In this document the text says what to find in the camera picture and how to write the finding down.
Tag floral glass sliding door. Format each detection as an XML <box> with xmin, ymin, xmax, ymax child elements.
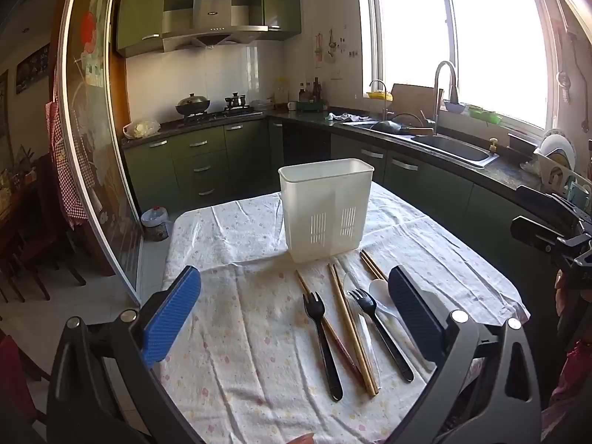
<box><xmin>58</xmin><ymin>0</ymin><xmax>142</xmax><ymax>306</ymax></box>

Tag white plate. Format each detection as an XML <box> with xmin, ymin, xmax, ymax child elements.
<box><xmin>541</xmin><ymin>129</ymin><xmax>576</xmax><ymax>172</ymax></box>

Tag black gas stove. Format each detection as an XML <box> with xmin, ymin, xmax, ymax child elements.
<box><xmin>178</xmin><ymin>106</ymin><xmax>264</xmax><ymax>123</ymax></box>

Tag framed wall picture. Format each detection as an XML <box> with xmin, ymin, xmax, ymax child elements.
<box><xmin>16</xmin><ymin>44</ymin><xmax>51</xmax><ymax>95</ymax></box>

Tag small chrome faucet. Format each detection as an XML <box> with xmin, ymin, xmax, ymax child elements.
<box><xmin>369</xmin><ymin>80</ymin><xmax>390</xmax><ymax>121</ymax></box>

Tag wooden cutting board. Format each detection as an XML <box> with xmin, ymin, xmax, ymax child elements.
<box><xmin>390</xmin><ymin>83</ymin><xmax>445</xmax><ymax>123</ymax></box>

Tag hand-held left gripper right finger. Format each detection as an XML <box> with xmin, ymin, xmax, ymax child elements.
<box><xmin>387</xmin><ymin>265</ymin><xmax>544</xmax><ymax>444</ymax></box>

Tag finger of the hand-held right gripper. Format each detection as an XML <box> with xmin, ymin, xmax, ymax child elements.
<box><xmin>510</xmin><ymin>215</ymin><xmax>572</xmax><ymax>255</ymax></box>
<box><xmin>515</xmin><ymin>185</ymin><xmax>584</xmax><ymax>223</ymax></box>

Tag black plastic fork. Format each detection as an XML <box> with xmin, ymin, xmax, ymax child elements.
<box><xmin>303</xmin><ymin>290</ymin><xmax>344</xmax><ymax>402</ymax></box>
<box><xmin>348</xmin><ymin>288</ymin><xmax>414</xmax><ymax>384</ymax></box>

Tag white floral tablecloth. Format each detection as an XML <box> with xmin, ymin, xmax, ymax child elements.
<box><xmin>159</xmin><ymin>180</ymin><xmax>530</xmax><ymax>444</ymax></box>

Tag tall chrome faucet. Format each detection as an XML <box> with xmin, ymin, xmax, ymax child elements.
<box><xmin>432</xmin><ymin>60</ymin><xmax>460</xmax><ymax>135</ymax></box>

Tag dark stone countertop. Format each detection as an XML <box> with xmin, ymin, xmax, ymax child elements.
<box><xmin>121</xmin><ymin>106</ymin><xmax>556</xmax><ymax>195</ymax></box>

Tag steel range hood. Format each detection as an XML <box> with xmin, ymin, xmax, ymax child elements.
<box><xmin>162</xmin><ymin>0</ymin><xmax>270</xmax><ymax>51</ymax></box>

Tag black box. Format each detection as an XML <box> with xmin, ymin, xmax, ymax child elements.
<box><xmin>508</xmin><ymin>133</ymin><xmax>539</xmax><ymax>158</ymax></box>

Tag clear plastic knife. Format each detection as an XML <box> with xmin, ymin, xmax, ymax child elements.
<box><xmin>343</xmin><ymin>272</ymin><xmax>384</xmax><ymax>391</ymax></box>

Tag white plastic spoon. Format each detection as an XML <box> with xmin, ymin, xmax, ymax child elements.
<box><xmin>367</xmin><ymin>279</ymin><xmax>405</xmax><ymax>329</ymax></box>

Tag green plastic container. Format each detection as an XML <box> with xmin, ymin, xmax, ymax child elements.
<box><xmin>468</xmin><ymin>106</ymin><xmax>502</xmax><ymax>125</ymax></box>

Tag small trash bin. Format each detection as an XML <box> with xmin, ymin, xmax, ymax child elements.
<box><xmin>140</xmin><ymin>206</ymin><xmax>171</xmax><ymax>242</ymax></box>

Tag potted plants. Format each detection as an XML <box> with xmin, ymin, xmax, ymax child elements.
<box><xmin>9</xmin><ymin>145</ymin><xmax>38</xmax><ymax>183</ymax></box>

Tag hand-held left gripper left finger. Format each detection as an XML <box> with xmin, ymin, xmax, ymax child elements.
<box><xmin>46</xmin><ymin>265</ymin><xmax>204</xmax><ymax>444</ymax></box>

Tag black wok with lid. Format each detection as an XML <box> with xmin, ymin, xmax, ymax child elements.
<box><xmin>175</xmin><ymin>93</ymin><xmax>211</xmax><ymax>117</ymax></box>

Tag white plastic bag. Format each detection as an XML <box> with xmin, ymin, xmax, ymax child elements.
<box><xmin>122</xmin><ymin>119</ymin><xmax>161</xmax><ymax>139</ymax></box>

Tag dark wooden dining chair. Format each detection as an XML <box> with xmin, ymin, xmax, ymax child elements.
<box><xmin>0</xmin><ymin>152</ymin><xmax>88</xmax><ymax>303</ymax></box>

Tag steel kitchen sink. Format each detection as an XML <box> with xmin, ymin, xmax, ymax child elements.
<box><xmin>344</xmin><ymin>118</ymin><xmax>500</xmax><ymax>169</ymax></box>

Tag red checked apron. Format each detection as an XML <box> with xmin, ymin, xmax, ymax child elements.
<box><xmin>45</xmin><ymin>69</ymin><xmax>88</xmax><ymax>229</ymax></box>

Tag kitchen window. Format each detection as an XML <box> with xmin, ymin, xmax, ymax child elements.
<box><xmin>358</xmin><ymin>0</ymin><xmax>562</xmax><ymax>130</ymax></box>

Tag white dish rack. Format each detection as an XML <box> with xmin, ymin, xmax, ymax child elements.
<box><xmin>532</xmin><ymin>145</ymin><xmax>592</xmax><ymax>206</ymax></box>

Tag green base cabinets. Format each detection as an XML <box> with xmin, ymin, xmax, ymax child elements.
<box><xmin>121</xmin><ymin>118</ymin><xmax>574</xmax><ymax>287</ymax></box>

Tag green wall cabinets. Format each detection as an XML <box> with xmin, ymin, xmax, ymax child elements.
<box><xmin>115</xmin><ymin>0</ymin><xmax>303</xmax><ymax>58</ymax></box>

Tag white plastic utensil holder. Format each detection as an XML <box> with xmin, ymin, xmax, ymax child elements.
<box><xmin>277</xmin><ymin>158</ymin><xmax>375</xmax><ymax>264</ymax></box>

